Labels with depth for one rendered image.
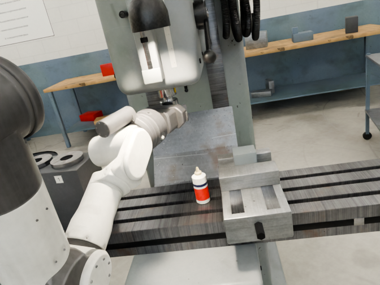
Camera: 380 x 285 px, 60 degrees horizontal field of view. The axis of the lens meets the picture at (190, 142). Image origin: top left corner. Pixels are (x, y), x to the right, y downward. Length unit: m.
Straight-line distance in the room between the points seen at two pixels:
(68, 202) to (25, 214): 0.57
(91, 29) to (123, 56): 4.60
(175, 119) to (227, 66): 0.47
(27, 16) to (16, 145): 5.39
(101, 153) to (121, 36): 0.26
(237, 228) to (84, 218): 0.35
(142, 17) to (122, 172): 0.27
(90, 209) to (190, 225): 0.36
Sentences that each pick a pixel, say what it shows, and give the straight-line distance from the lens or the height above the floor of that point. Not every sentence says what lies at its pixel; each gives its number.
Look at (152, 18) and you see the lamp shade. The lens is 0.60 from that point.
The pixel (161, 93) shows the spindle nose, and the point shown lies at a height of 1.29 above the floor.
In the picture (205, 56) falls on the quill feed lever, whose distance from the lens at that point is 0.71.
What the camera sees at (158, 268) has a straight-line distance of 0.90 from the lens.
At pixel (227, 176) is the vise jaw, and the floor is 1.07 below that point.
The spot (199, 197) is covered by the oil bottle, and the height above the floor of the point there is 0.98.
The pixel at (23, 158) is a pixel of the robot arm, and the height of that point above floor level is 1.36.
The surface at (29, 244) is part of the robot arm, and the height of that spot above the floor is 1.26.
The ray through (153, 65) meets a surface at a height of 1.38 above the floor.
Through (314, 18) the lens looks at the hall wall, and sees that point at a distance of 5.19.
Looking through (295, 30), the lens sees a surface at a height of 1.02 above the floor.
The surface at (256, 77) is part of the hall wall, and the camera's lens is 5.14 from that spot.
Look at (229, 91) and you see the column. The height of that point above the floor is 1.17.
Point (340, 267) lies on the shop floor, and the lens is 2.14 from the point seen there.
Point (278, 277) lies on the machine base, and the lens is 1.78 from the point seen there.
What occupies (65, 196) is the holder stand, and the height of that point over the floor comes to 1.07.
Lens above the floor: 1.46
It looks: 21 degrees down
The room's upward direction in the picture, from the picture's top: 11 degrees counter-clockwise
